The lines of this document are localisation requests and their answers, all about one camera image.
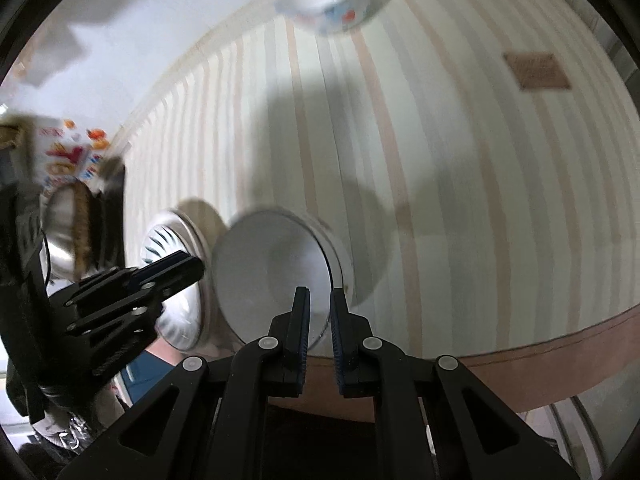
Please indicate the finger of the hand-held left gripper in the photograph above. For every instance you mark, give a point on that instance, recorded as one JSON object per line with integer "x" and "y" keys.
{"x": 165, "y": 272}
{"x": 115, "y": 335}

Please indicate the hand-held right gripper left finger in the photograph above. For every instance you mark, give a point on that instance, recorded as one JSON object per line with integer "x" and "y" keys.
{"x": 303, "y": 340}

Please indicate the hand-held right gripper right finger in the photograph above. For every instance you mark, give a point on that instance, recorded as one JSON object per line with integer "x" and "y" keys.
{"x": 337, "y": 340}

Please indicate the white plate blue striped rim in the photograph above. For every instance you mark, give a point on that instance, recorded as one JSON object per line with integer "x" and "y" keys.
{"x": 170, "y": 240}

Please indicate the white bowl with blue rim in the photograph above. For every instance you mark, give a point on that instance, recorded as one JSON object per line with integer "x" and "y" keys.
{"x": 345, "y": 270}

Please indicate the plain white bowl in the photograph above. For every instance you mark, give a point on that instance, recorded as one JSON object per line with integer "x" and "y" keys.
{"x": 265, "y": 270}

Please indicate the blue kitchen cabinet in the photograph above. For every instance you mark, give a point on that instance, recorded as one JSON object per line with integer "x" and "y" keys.
{"x": 145, "y": 375}

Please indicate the shiny metal bowl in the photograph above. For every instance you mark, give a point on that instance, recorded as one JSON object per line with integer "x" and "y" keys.
{"x": 62, "y": 240}

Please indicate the black gas stove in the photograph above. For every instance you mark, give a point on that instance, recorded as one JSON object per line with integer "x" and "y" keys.
{"x": 114, "y": 210}

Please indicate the striped tablecloth with cat print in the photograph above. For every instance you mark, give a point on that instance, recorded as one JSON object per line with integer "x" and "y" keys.
{"x": 450, "y": 185}

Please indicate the sliding glass door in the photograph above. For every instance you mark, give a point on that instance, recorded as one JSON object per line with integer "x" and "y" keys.
{"x": 575, "y": 435}

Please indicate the brown cloth label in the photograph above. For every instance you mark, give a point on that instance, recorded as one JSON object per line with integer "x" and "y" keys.
{"x": 537, "y": 71}

